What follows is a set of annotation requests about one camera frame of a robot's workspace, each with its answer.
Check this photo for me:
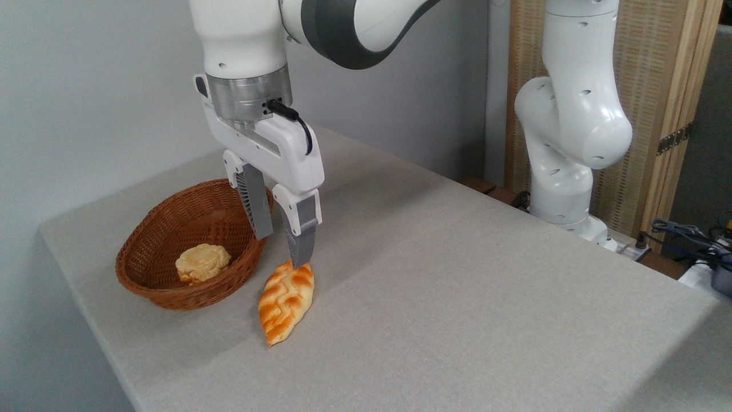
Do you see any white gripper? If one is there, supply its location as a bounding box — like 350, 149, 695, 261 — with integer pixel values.
194, 74, 325, 270

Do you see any orange braided bread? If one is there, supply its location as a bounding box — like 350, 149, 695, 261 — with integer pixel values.
258, 261, 316, 347

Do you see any pale round bread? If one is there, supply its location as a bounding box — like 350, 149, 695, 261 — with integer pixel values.
175, 243, 232, 285

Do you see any brown wicker basket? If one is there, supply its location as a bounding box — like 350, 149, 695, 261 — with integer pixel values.
116, 179, 275, 311

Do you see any white power strip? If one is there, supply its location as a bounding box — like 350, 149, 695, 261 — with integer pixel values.
613, 239, 653, 262

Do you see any wooden folding screen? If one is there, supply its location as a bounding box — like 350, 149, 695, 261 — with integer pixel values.
504, 0, 724, 252

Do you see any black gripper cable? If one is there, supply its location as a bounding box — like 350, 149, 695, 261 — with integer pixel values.
266, 100, 314, 156

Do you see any blue and black cable bundle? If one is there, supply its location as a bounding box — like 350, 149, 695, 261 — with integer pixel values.
650, 217, 732, 271

